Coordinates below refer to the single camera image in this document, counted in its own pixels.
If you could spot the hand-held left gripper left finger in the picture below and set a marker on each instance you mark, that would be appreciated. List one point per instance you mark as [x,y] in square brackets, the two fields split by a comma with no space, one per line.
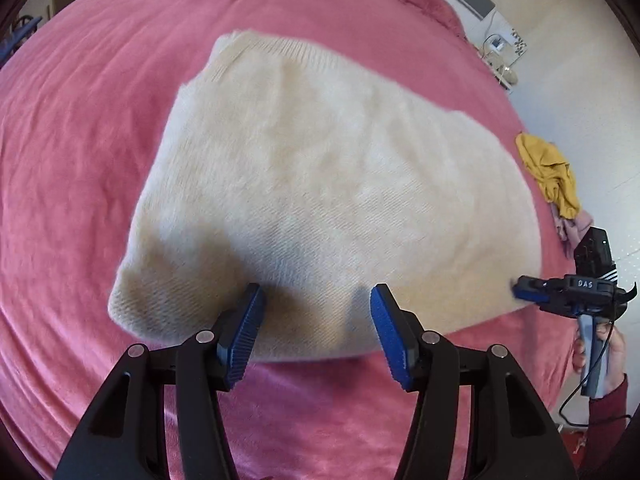
[245,335]

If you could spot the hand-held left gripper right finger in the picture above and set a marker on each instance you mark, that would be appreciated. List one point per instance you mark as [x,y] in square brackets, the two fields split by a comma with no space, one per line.
[392,340]

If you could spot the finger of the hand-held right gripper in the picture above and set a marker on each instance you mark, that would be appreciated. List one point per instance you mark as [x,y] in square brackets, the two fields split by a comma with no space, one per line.
[527,289]

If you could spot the cream knit sweater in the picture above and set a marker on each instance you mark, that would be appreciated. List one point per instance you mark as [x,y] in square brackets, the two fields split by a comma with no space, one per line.
[325,185]

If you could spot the person's right hand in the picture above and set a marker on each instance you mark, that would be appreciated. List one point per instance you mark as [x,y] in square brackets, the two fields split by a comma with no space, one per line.
[617,355]

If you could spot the light pink garment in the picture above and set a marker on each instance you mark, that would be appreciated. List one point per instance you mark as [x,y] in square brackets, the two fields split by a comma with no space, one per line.
[575,230]

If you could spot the yellow garment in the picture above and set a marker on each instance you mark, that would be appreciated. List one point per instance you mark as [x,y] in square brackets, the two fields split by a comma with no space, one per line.
[545,160]

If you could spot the white nightstand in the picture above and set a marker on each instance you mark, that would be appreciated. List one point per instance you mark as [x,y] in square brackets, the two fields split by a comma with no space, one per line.
[505,72]

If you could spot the pink bed blanket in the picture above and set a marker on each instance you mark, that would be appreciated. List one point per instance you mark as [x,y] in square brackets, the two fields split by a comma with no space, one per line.
[75,185]

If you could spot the pink pillow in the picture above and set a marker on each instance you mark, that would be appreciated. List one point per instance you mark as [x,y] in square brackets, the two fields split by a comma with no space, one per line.
[420,5]

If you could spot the blue plastic rack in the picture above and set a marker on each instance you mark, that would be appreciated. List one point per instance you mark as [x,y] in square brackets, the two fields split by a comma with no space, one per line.
[20,35]

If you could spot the black flower wall sticker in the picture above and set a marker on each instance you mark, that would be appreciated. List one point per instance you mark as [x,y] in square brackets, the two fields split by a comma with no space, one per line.
[519,42]

